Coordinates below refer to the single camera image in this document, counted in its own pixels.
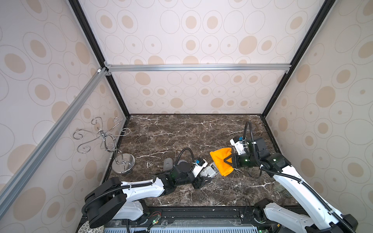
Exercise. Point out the newspaper print eyeglass case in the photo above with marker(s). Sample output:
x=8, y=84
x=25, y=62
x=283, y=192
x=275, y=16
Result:
x=210, y=171

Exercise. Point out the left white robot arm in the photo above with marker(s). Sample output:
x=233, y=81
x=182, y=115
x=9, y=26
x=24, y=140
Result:
x=115, y=199

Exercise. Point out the dark grey eyeglass case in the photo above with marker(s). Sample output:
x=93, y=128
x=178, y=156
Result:
x=168, y=164

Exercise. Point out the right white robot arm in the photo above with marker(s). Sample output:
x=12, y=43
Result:
x=320, y=217

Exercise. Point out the round patterned disc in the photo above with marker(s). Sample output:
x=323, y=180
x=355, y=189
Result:
x=85, y=228

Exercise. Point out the silver diagonal frame bar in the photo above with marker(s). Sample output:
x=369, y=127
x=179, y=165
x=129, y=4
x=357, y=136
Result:
x=30, y=166

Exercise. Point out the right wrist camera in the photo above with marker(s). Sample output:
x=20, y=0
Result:
x=238, y=144

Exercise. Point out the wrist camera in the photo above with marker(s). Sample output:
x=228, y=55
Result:
x=199, y=165
x=238, y=144

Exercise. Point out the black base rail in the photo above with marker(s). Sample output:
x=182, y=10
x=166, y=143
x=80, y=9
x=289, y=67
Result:
x=208, y=219

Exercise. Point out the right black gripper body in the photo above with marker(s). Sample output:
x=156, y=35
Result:
x=234, y=160

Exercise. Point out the silver horizontal frame bar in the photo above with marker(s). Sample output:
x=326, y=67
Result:
x=196, y=67

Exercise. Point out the orange microfiber cloth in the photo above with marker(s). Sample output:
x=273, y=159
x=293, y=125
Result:
x=218, y=157

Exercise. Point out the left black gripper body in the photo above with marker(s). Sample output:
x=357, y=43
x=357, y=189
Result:
x=190, y=178

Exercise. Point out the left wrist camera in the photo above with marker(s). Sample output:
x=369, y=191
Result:
x=199, y=165

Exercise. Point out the chrome wire cup stand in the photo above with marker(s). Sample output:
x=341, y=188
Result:
x=123, y=163

